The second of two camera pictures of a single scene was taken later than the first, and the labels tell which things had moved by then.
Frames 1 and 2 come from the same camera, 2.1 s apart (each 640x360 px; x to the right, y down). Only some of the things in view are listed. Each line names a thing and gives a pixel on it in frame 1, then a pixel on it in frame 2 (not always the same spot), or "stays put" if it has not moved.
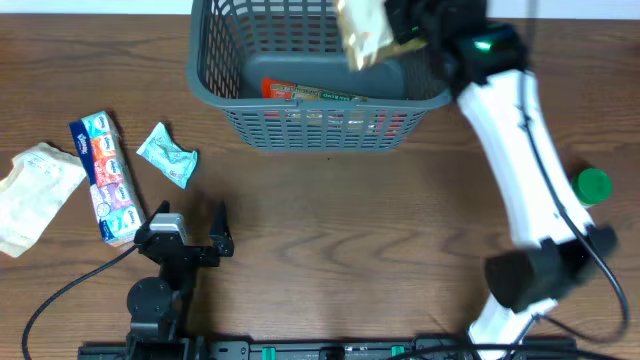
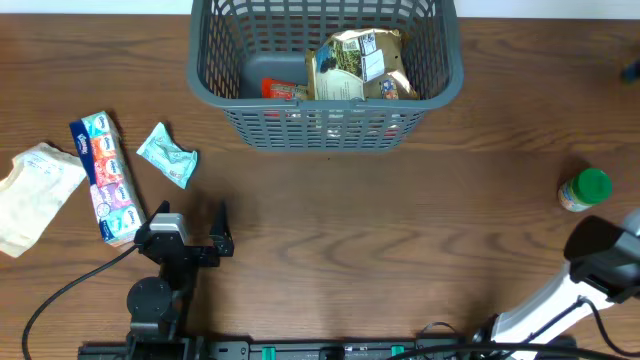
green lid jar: (592, 185) stays put
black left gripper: (221, 241) stays put
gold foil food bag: (368, 35) to (360, 64)
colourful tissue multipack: (115, 196) stays put
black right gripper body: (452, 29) to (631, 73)
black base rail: (331, 349) stays put
